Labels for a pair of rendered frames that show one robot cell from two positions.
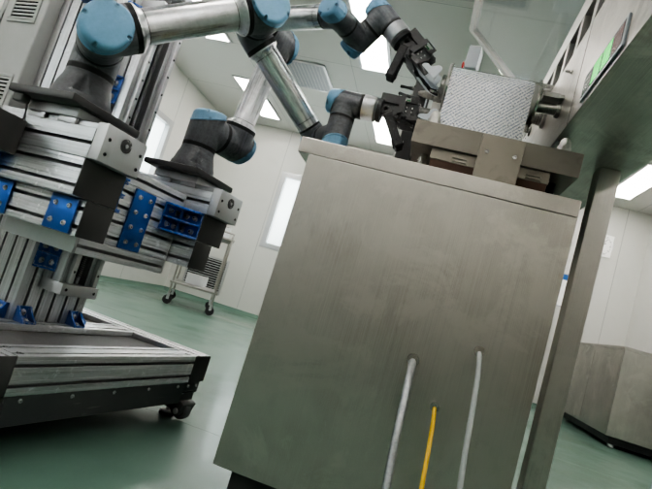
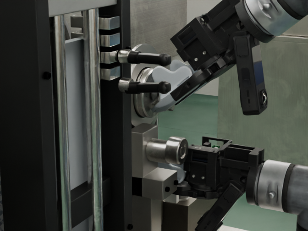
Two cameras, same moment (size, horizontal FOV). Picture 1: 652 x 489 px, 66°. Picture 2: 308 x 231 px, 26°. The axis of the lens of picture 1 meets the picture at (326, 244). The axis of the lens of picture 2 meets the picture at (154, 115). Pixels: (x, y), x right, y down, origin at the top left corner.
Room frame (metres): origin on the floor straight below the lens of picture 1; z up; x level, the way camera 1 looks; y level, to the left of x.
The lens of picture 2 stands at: (2.41, 0.06, 1.49)
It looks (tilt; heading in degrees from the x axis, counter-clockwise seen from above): 16 degrees down; 195
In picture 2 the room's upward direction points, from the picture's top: straight up
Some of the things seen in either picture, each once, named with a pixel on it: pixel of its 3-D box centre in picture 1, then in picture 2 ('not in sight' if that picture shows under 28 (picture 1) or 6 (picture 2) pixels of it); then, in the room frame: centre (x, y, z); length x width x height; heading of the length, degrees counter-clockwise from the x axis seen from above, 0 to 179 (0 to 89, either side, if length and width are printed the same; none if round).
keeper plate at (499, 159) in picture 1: (498, 160); not in sight; (1.16, -0.34, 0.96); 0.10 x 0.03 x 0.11; 78
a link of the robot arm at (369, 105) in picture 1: (371, 109); (273, 185); (1.45, -0.01, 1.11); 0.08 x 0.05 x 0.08; 168
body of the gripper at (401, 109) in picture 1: (398, 112); (224, 172); (1.43, -0.09, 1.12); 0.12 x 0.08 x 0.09; 78
